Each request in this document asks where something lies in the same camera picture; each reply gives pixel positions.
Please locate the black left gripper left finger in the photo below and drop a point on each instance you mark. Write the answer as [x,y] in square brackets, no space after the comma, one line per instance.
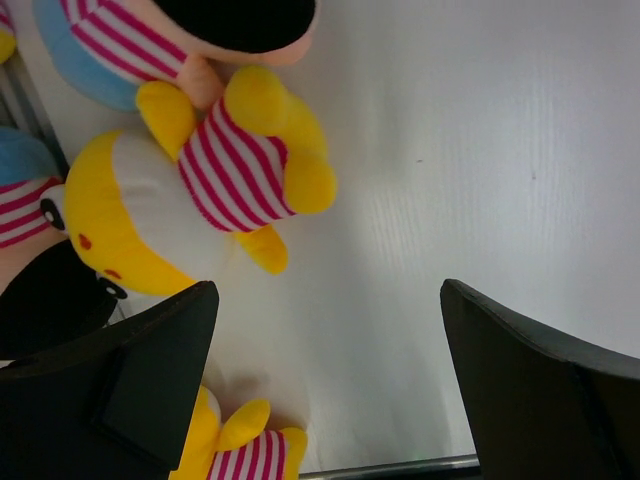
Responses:
[114,404]

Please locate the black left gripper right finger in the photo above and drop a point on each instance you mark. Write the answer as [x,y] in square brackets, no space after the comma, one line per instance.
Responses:
[541,404]

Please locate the boy doll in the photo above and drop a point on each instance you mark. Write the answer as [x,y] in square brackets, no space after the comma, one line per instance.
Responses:
[107,49]
[48,295]

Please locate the yellow duck plush striped shirt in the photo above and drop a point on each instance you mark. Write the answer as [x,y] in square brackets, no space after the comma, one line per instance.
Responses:
[156,211]

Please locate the yellow duck plush in corner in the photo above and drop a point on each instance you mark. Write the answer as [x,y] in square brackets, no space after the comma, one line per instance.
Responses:
[7,35]

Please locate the yellow duck plush near rail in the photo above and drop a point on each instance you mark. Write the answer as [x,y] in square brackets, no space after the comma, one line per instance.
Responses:
[241,447]

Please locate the metal corner post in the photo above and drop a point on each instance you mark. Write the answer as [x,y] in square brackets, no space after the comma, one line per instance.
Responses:
[30,110]

